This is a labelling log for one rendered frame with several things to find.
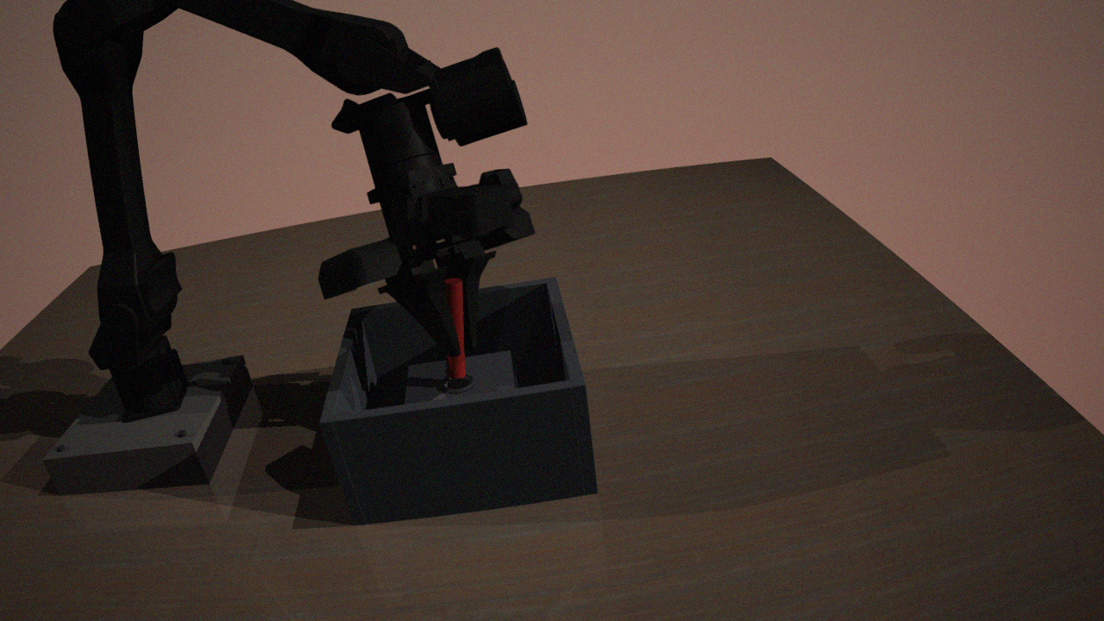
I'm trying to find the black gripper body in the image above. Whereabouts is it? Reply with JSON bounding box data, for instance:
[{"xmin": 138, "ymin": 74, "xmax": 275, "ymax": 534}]
[{"xmin": 318, "ymin": 154, "xmax": 535, "ymax": 299}]

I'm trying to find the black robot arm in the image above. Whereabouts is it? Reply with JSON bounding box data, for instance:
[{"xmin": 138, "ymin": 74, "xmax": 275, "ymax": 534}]
[{"xmin": 53, "ymin": 0, "xmax": 528, "ymax": 423}]

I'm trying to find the red peg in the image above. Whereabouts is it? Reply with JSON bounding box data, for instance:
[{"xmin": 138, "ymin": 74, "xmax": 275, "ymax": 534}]
[{"xmin": 444, "ymin": 278, "xmax": 466, "ymax": 379}]

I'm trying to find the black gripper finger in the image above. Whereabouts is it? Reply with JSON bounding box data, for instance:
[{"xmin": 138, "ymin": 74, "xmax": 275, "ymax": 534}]
[
  {"xmin": 445, "ymin": 250, "xmax": 496, "ymax": 351},
  {"xmin": 378, "ymin": 266, "xmax": 461, "ymax": 357}
]

